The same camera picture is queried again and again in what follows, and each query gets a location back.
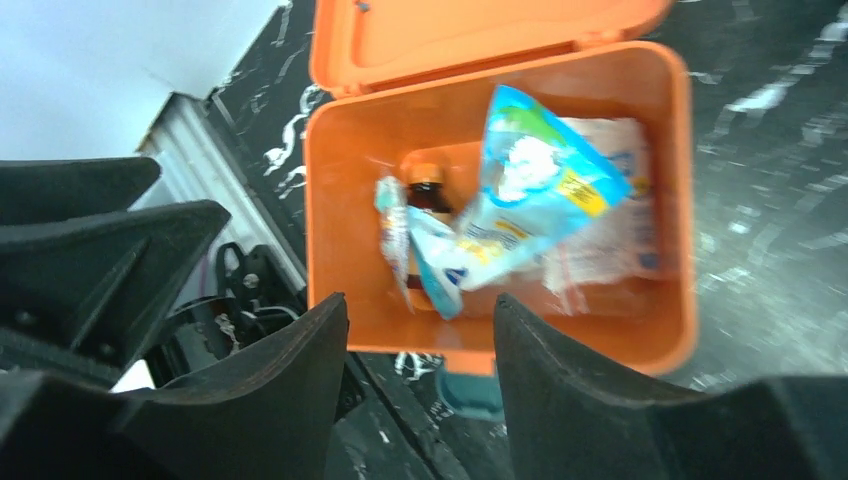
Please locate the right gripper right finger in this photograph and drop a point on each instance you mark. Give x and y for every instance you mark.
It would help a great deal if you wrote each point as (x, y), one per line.
(573, 413)

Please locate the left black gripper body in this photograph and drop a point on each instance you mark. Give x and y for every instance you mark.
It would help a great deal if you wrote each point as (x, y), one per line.
(225, 311)

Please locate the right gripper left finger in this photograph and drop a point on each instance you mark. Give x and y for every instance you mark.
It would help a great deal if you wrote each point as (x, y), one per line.
(54, 428)

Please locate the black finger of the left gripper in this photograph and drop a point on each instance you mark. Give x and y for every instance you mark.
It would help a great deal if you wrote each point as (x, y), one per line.
(87, 279)

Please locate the small teal packet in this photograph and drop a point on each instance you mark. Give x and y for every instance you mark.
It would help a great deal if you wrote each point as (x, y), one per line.
(391, 205)

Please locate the clear bag with teal packet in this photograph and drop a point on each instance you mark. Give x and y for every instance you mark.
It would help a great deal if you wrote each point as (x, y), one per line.
(610, 267)

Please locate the brown medicine bottle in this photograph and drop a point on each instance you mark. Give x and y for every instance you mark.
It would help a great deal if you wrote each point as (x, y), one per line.
(425, 191)

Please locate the blue cotton swab packet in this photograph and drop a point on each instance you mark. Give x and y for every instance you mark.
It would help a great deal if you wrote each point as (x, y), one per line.
(539, 183)

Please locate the orange medicine box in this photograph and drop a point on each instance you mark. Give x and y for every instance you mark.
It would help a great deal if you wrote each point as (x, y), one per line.
(411, 80)

